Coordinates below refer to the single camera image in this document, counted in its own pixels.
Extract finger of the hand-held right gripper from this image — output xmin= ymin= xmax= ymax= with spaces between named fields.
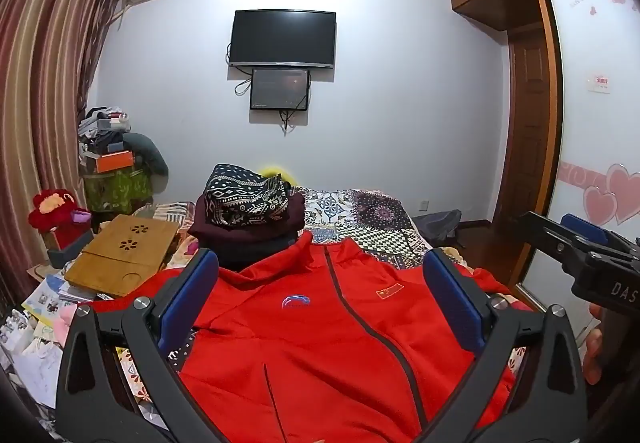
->
xmin=560 ymin=214 xmax=640 ymax=260
xmin=515 ymin=212 xmax=608 ymax=274

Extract wooden lap desk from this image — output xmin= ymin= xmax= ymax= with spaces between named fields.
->
xmin=64 ymin=214 xmax=182 ymax=299

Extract orange box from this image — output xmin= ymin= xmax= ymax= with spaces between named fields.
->
xmin=95 ymin=150 xmax=136 ymax=174

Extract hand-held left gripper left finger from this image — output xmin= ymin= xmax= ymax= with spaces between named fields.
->
xmin=56 ymin=248 xmax=236 ymax=443

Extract person's right hand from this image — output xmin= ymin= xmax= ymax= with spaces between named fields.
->
xmin=582 ymin=303 xmax=608 ymax=386

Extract white paper bags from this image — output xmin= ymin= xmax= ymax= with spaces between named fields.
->
xmin=0 ymin=308 xmax=66 ymax=409

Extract pile of assorted clutter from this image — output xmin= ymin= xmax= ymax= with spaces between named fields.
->
xmin=77 ymin=106 xmax=133 ymax=159

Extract striped brown curtain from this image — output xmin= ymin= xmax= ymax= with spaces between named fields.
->
xmin=0 ymin=0 xmax=126 ymax=294

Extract yellow cloth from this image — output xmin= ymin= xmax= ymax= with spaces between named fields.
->
xmin=260 ymin=166 xmax=296 ymax=184

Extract small black wall monitor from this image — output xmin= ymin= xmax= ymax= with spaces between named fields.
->
xmin=250 ymin=68 xmax=311 ymax=111

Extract dark bag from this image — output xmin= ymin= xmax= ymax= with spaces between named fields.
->
xmin=415 ymin=210 xmax=463 ymax=246

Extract dark navy folded garment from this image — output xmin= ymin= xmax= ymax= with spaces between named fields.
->
xmin=217 ymin=228 xmax=301 ymax=271

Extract maroon folded garment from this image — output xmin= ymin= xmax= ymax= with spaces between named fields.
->
xmin=190 ymin=193 xmax=306 ymax=244

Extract patterned patchwork bedspread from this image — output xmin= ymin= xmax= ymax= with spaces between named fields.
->
xmin=107 ymin=187 xmax=536 ymax=443

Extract pile of booklets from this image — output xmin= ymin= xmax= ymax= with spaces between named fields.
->
xmin=22 ymin=273 xmax=116 ymax=329

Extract red plush toy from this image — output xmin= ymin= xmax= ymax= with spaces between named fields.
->
xmin=28 ymin=188 xmax=91 ymax=231

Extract grey bag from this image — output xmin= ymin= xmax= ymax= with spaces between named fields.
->
xmin=122 ymin=132 xmax=170 ymax=179

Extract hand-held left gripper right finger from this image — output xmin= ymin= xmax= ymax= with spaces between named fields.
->
xmin=422 ymin=248 xmax=587 ymax=443

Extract wall-mounted black television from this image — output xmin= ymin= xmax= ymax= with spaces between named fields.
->
xmin=228 ymin=10 xmax=337 ymax=70

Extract black white patterned folded garment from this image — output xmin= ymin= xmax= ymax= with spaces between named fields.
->
xmin=206 ymin=164 xmax=293 ymax=226

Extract red zip jacket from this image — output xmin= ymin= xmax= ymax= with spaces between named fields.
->
xmin=87 ymin=229 xmax=538 ymax=443

